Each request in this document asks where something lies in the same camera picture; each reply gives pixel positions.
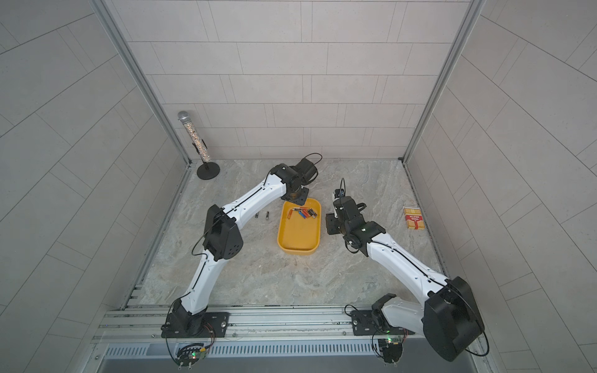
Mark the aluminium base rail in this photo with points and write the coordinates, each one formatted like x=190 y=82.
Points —
x=246 y=323

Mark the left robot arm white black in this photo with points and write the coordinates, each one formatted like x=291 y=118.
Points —
x=222 y=240

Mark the yellow red card pack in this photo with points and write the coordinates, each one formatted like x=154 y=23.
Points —
x=414 y=218

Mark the circuit board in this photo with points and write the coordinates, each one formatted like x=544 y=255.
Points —
x=390 y=351
x=191 y=354

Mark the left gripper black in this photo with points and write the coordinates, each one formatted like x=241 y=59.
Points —
x=298 y=194

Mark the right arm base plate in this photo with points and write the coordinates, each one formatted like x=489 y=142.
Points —
x=369 y=322

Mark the left circuit board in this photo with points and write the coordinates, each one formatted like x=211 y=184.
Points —
x=191 y=354

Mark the yellow plastic storage tray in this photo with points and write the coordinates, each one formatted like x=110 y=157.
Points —
x=297 y=235

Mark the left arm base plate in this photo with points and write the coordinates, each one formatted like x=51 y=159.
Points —
x=209 y=324

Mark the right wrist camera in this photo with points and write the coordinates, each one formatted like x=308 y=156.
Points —
x=339 y=198

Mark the microphone on black stand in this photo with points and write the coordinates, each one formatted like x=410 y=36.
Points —
x=208 y=170

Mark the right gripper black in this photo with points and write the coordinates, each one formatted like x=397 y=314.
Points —
x=333 y=224

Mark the right circuit board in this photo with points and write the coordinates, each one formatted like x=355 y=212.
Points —
x=390 y=351

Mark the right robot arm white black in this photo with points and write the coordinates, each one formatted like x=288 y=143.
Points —
x=445 y=313

